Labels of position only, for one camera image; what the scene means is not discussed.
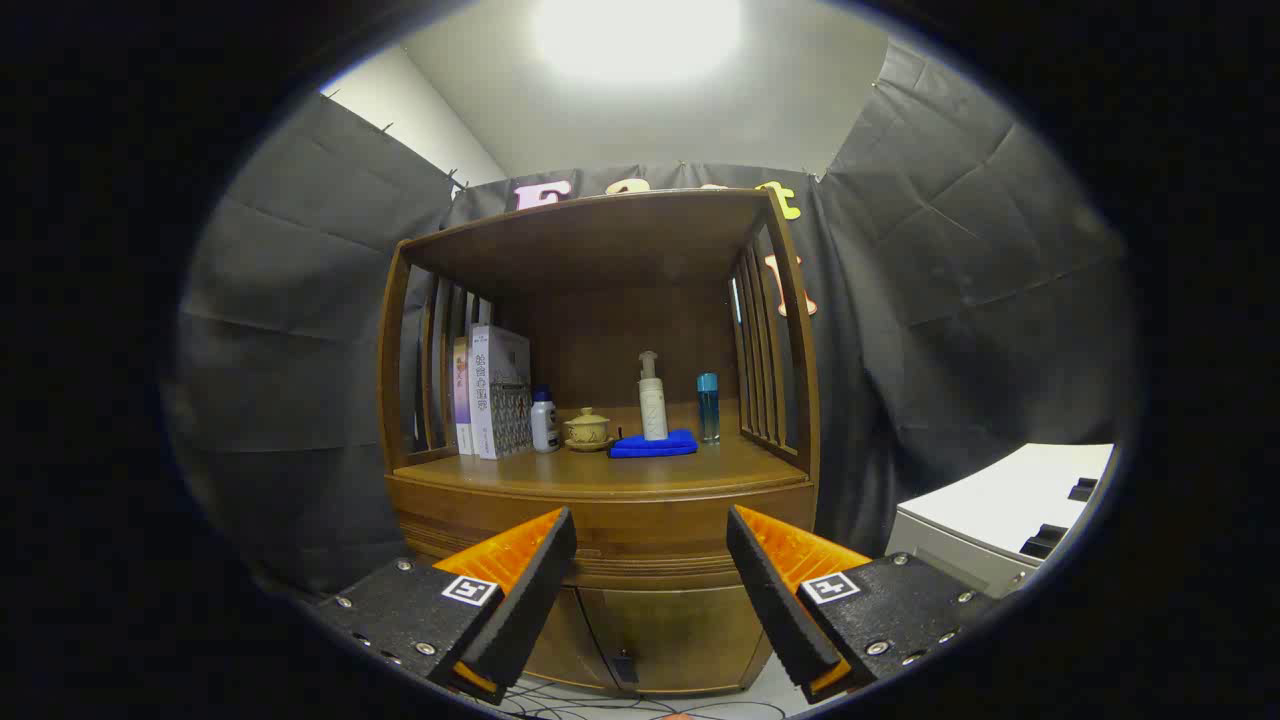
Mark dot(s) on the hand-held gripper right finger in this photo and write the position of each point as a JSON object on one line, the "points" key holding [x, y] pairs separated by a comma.
{"points": [[785, 605]]}

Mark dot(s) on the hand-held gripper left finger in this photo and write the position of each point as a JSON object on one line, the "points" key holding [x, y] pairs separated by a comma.
{"points": [[520, 600]]}

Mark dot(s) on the wooden drawer with black knob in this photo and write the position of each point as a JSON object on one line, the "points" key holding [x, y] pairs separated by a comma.
{"points": [[650, 520]]}

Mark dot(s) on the wooden cabinet door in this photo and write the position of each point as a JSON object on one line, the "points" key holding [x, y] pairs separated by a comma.
{"points": [[565, 640], [690, 635]]}

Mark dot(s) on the wooden countertop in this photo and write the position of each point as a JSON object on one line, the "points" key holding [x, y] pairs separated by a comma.
{"points": [[700, 468]]}

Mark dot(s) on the white grey drawer unit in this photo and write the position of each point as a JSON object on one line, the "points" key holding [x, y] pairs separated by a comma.
{"points": [[990, 500]]}

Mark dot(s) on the brown wooden cabinet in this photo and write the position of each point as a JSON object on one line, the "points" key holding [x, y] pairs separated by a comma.
{"points": [[600, 260]]}

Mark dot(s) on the white bottle with blue cap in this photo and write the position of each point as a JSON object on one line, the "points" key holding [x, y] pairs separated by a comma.
{"points": [[544, 425]]}

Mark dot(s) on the yellow lidded teacup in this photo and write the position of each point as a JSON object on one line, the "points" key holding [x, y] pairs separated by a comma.
{"points": [[587, 430]]}

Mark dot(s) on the blue folded cloth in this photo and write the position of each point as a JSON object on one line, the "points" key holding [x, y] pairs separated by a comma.
{"points": [[650, 446]]}

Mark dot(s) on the clear blue bottle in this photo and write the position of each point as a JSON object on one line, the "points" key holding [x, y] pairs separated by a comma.
{"points": [[708, 410]]}

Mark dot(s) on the thick white book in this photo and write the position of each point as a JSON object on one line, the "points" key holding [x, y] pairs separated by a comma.
{"points": [[500, 390]]}

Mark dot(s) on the thin purple book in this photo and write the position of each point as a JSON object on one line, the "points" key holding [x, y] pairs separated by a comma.
{"points": [[463, 395]]}

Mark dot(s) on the white pump bottle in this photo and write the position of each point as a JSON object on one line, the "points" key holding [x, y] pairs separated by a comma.
{"points": [[653, 405]]}

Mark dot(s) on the ceiling light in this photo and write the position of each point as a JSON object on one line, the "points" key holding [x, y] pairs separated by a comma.
{"points": [[640, 40]]}

